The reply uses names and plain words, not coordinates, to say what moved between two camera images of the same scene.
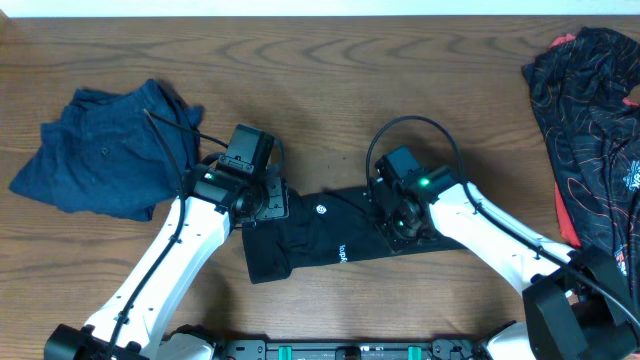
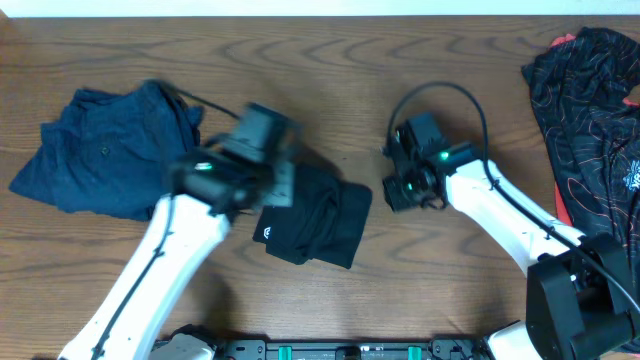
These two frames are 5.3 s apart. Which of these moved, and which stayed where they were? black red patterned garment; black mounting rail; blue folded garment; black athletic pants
Moved: black athletic pants
Stayed: black mounting rail; black red patterned garment; blue folded garment
